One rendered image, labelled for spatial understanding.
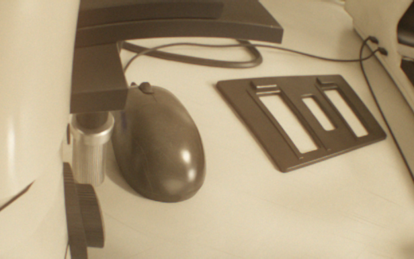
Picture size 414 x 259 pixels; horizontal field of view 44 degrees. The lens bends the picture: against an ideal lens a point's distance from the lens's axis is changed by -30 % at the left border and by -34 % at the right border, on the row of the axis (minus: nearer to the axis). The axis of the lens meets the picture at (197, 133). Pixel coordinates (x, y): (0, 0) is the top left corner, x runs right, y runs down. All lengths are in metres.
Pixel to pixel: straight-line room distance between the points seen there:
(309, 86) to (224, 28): 0.35
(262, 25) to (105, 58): 0.07
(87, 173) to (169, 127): 0.07
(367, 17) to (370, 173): 0.29
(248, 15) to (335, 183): 0.27
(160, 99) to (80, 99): 0.26
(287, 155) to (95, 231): 0.22
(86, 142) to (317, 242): 0.18
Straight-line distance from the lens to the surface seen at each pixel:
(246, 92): 0.58
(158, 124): 0.47
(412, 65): 0.64
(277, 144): 0.53
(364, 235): 0.49
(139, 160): 0.46
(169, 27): 0.26
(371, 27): 0.78
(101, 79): 0.24
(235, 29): 0.27
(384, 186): 0.55
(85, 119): 0.42
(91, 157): 0.43
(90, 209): 0.35
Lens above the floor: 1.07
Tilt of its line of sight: 37 degrees down
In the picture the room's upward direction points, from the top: 13 degrees clockwise
